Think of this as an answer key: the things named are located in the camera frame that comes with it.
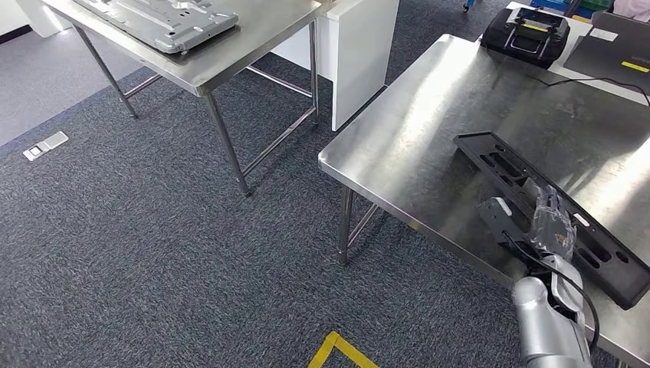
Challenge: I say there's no stainless steel workbench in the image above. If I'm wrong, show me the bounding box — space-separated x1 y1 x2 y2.
318 32 650 368

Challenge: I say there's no grey sheet metal part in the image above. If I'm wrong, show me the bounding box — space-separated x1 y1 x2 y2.
71 0 240 55

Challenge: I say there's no black controller device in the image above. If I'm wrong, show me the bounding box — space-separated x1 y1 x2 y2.
479 7 571 71

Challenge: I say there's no yellow floor tape square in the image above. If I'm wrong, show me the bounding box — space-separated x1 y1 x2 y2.
307 330 379 368

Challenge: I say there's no black plastic panel part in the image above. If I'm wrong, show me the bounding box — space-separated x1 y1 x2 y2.
453 132 650 311

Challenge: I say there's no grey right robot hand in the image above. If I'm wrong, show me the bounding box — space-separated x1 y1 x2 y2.
527 182 577 262

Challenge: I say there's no grey laptop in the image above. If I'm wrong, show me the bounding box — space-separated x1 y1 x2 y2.
562 11 650 95

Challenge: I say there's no stainless steel table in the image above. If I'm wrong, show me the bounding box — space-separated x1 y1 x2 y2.
40 0 339 198

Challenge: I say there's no white pedestal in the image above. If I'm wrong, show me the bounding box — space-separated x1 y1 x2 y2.
15 0 72 39

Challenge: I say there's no white cabinet panel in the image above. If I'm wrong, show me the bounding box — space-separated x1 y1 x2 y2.
271 0 401 132

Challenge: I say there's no silver floor socket box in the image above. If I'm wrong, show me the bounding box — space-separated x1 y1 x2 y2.
22 130 70 163

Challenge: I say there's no thin black power cable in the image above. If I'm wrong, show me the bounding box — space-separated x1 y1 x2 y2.
479 43 650 107

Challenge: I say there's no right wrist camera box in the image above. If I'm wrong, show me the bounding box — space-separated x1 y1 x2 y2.
477 196 540 255

